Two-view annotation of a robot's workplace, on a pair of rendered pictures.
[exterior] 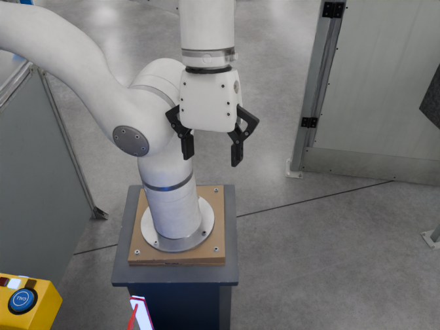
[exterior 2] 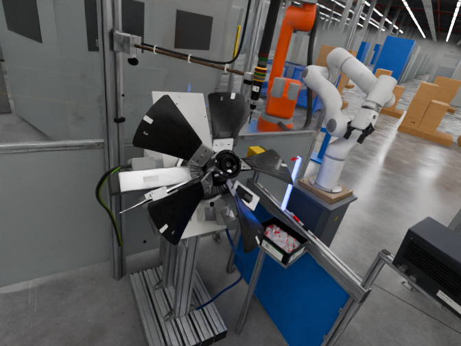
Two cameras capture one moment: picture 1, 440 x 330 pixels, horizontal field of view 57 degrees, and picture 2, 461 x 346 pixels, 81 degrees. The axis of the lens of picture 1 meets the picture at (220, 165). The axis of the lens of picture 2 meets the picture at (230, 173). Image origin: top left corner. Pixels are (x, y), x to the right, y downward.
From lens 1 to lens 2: 0.97 m
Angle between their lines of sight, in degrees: 40
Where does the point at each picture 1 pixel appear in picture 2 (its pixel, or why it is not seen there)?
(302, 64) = not seen: outside the picture
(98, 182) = not seen: hidden behind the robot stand
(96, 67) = (337, 103)
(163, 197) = (327, 160)
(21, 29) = (325, 87)
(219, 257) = (330, 198)
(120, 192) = not seen: hidden behind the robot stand
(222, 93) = (368, 116)
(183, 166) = (341, 152)
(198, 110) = (357, 120)
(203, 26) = (374, 93)
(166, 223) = (321, 175)
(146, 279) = (299, 189)
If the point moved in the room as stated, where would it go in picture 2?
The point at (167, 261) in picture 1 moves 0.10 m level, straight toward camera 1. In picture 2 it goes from (311, 189) to (304, 195)
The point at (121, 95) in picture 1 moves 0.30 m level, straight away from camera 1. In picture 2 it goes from (338, 111) to (351, 104)
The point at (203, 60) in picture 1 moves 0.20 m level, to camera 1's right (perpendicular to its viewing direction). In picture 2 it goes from (368, 103) to (413, 118)
